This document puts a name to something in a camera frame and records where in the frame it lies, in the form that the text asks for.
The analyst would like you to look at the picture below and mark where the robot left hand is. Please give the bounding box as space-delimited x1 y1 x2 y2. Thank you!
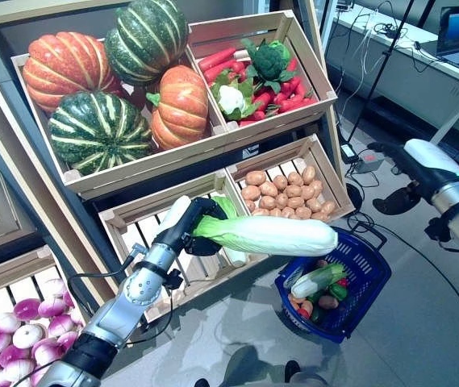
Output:
158 195 230 257

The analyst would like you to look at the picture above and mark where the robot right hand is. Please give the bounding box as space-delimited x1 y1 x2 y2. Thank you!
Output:
368 138 459 195

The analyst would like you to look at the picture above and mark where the napa cabbage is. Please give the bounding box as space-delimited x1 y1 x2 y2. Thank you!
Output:
211 196 249 268
192 215 340 258
290 263 349 300

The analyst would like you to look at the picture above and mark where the blue plastic shopping basket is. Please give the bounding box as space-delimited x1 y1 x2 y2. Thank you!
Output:
273 225 392 344

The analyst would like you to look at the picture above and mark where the grey box with red button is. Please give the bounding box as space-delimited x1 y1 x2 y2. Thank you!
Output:
353 151 386 174

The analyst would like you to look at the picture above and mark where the wooden pumpkin crate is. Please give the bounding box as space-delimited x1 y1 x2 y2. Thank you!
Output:
10 38 232 201

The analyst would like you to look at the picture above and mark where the wooden cabbage crate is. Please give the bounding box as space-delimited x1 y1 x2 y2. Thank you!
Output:
98 169 273 323

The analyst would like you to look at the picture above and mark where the black power adapter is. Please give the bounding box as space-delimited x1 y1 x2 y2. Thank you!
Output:
340 143 361 164

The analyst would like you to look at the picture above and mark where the white desk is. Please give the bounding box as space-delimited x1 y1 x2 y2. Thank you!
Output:
325 3 459 148

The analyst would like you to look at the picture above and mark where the wooden potato crate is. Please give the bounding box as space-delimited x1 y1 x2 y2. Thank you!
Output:
224 134 356 229

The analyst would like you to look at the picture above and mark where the small orange pumpkin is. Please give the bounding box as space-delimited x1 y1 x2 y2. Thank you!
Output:
146 64 210 151

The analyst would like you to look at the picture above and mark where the white cauliflower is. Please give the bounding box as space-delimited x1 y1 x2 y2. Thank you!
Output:
211 78 262 122

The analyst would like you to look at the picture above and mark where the black tripod stand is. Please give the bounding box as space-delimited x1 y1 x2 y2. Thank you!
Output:
347 0 436 144

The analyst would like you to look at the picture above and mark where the green striped pumpkin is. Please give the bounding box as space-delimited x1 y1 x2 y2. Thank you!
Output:
104 0 190 87
47 90 153 177

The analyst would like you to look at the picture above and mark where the open laptop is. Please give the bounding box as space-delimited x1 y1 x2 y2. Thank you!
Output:
421 5 459 77

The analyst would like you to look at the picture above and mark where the red carrot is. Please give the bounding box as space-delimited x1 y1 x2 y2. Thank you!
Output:
203 60 246 84
198 47 237 73
279 98 319 114

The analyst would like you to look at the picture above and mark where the wooden carrot crate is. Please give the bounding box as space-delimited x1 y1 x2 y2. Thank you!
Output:
187 10 339 138

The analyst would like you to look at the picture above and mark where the green bell pepper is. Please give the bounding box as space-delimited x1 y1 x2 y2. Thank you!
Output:
328 284 349 302

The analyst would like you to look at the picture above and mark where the green broccoli head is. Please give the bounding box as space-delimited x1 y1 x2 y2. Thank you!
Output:
240 38 297 92

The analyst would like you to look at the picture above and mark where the large orange pumpkin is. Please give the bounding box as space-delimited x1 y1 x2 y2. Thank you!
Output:
22 31 119 114

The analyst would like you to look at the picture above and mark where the robot right leg silver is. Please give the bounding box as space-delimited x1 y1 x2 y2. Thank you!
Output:
283 360 331 387

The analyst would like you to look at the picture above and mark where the wooden turnip crate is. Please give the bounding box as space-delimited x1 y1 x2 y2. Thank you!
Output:
0 244 93 387

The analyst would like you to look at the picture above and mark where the white topped turnip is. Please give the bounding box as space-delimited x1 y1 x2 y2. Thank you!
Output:
12 323 47 350

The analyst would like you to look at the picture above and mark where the wooden display shelf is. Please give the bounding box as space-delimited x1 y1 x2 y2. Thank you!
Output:
0 0 349 347

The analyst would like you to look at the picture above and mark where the black cable coil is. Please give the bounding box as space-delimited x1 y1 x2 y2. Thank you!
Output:
344 183 364 214

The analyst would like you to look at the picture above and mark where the black basket handle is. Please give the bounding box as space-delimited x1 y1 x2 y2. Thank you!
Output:
348 221 388 252

